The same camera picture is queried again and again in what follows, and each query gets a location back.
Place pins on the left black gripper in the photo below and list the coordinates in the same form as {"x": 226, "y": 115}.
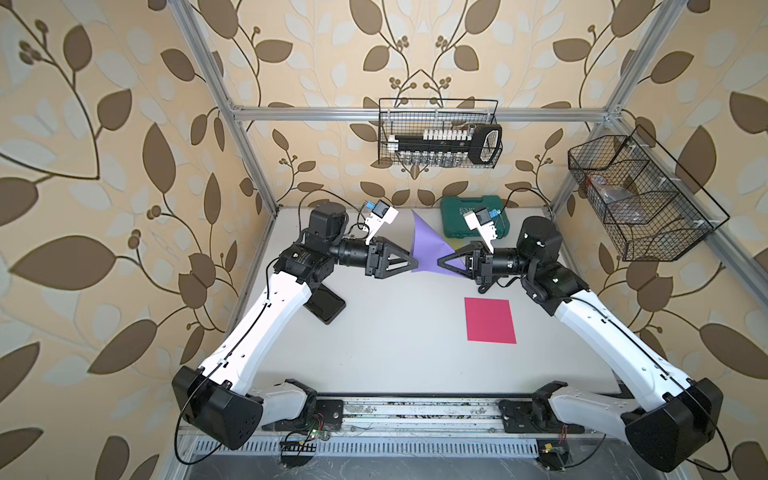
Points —
{"x": 374, "y": 267}

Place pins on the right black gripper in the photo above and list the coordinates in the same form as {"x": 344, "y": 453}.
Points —
{"x": 483, "y": 265}

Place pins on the purple square paper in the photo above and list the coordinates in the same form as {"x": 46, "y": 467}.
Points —
{"x": 428, "y": 247}

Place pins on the pink square paper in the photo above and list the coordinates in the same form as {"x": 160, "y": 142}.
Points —
{"x": 489, "y": 320}

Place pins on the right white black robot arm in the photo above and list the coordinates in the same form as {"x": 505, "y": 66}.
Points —
{"x": 669, "y": 417}

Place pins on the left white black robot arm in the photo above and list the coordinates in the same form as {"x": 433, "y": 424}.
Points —
{"x": 290, "y": 281}

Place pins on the yellow square paper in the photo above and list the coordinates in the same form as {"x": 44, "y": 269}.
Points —
{"x": 455, "y": 243}

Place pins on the green tool case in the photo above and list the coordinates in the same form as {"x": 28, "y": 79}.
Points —
{"x": 454, "y": 208}

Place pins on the black flat tray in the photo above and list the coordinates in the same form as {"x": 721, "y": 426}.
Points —
{"x": 325, "y": 304}

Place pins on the black socket holder tool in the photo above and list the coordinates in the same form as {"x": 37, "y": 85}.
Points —
{"x": 476, "y": 146}

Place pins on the plastic bag in basket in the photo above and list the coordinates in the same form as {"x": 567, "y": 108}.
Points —
{"x": 616, "y": 204}

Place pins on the aluminium front rail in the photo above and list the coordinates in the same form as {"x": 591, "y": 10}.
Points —
{"x": 420, "y": 417}

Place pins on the black wire basket back wall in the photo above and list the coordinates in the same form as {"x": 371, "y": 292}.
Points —
{"x": 414, "y": 115}

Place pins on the black wire basket wall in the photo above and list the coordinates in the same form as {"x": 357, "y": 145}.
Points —
{"x": 680, "y": 212}
{"x": 414, "y": 115}

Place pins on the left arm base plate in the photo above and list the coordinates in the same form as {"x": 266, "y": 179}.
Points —
{"x": 323, "y": 414}

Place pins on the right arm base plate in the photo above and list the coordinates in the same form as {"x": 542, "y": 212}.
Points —
{"x": 527, "y": 416}

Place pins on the black wire basket right wall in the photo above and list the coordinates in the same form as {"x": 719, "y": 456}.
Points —
{"x": 680, "y": 212}

